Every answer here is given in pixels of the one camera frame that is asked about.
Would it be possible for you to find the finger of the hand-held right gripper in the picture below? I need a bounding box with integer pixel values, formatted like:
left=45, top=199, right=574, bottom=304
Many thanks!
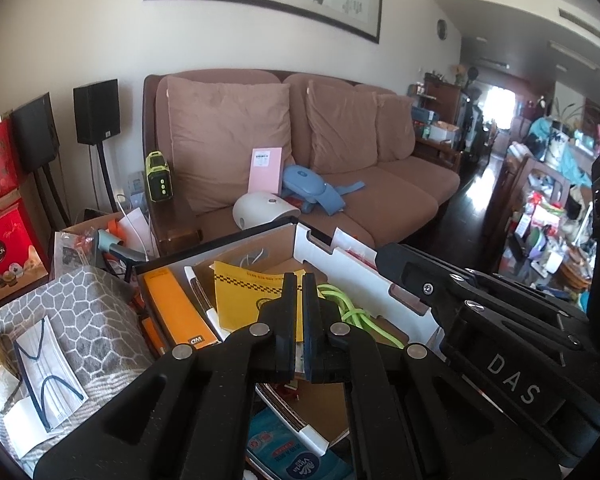
left=462, top=268, right=589, bottom=332
left=375, top=243, right=584, bottom=352

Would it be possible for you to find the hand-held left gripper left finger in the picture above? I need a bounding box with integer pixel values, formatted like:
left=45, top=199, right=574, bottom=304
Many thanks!
left=32, top=272, right=298, bottom=480

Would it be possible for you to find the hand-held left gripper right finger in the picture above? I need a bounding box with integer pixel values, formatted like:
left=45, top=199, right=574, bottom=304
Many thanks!
left=302, top=272, right=563, bottom=480

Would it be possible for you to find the green cable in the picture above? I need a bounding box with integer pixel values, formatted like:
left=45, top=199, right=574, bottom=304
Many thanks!
left=317, top=284, right=406, bottom=348

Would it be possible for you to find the yellow booklet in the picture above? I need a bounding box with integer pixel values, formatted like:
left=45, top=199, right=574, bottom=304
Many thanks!
left=211, top=260, right=306, bottom=343

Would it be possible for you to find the white cardboard box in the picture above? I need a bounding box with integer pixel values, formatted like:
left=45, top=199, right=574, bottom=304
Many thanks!
left=182, top=222, right=446, bottom=456

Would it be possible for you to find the face mask pack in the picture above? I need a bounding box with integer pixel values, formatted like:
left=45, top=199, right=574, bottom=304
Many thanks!
left=14, top=316, right=88, bottom=433

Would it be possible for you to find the cluttered dining table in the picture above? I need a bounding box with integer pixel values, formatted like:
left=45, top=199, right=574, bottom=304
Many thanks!
left=495, top=100, right=600, bottom=306

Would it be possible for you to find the white pouch red label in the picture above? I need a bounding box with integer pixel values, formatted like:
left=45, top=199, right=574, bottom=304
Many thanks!
left=332, top=226, right=381, bottom=268

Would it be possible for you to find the brown sofa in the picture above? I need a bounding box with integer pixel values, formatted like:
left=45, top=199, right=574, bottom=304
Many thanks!
left=143, top=70, right=463, bottom=251

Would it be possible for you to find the white dome lamp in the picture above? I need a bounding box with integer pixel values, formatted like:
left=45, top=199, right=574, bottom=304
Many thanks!
left=231, top=191, right=301, bottom=233

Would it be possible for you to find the orange white box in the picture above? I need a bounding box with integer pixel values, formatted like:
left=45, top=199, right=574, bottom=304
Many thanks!
left=142, top=266, right=221, bottom=348

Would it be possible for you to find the blue wet wipes pack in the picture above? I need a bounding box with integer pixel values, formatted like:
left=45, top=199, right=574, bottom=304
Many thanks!
left=245, top=407, right=356, bottom=480

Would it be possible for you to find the blue massager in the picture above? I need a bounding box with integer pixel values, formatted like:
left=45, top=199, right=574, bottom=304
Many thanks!
left=281, top=165, right=368, bottom=213

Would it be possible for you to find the small brown cushion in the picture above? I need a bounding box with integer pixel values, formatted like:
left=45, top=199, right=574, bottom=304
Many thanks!
left=375, top=92, right=416, bottom=163

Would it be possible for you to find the pink flat box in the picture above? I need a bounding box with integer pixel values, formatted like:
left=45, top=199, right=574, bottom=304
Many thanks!
left=247, top=146, right=284, bottom=196

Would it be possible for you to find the medium brown cushion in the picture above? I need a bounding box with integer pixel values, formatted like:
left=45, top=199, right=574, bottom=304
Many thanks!
left=305, top=80, right=381, bottom=175

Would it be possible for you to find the white document paper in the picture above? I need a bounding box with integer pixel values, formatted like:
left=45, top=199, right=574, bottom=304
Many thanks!
left=117, top=207, right=158, bottom=258

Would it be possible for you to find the wooden cabinet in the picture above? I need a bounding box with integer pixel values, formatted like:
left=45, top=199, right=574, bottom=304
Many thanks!
left=412, top=72, right=476, bottom=171

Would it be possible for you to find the large brown cushion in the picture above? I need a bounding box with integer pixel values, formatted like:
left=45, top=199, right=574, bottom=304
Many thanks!
left=166, top=76, right=296, bottom=213

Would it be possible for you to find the green black portable device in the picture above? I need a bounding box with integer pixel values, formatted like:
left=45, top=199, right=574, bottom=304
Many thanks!
left=145, top=151, right=173, bottom=203

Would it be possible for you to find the grey white patterned blanket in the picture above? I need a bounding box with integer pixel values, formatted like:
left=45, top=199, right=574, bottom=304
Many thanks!
left=0, top=265, right=156, bottom=466

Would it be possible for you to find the teal hair dryer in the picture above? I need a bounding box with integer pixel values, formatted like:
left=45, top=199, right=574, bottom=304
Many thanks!
left=95, top=229, right=146, bottom=263

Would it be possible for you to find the clear plastic bag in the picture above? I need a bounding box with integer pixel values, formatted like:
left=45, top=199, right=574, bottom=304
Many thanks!
left=54, top=230, right=101, bottom=281

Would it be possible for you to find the brown floor carton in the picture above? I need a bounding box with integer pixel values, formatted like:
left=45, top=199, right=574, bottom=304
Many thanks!
left=55, top=210, right=151, bottom=266

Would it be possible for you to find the black speaker stand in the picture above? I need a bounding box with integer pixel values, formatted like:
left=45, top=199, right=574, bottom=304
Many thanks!
left=96, top=142, right=119, bottom=212
left=32, top=165, right=73, bottom=233

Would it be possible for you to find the black loudspeaker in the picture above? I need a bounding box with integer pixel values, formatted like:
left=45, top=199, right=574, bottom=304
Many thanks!
left=11, top=94, right=61, bottom=173
left=73, top=79, right=120, bottom=146

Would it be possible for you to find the red gift box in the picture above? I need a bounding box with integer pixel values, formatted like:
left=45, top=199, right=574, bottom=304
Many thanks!
left=0, top=197, right=51, bottom=306

